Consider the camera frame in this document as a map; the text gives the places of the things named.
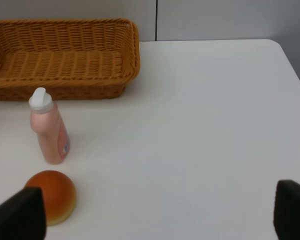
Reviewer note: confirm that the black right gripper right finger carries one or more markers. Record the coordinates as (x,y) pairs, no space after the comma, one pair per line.
(286,216)

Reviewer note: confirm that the pink bottle white cap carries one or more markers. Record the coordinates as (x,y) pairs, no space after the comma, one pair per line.
(46,121)

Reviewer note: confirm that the brown bread bun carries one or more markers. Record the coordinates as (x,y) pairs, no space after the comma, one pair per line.
(59,195)

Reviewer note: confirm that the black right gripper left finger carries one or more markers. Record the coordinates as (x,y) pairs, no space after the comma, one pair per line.
(22,216)

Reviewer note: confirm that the tan wicker basket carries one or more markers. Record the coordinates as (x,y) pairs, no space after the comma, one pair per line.
(73,59)

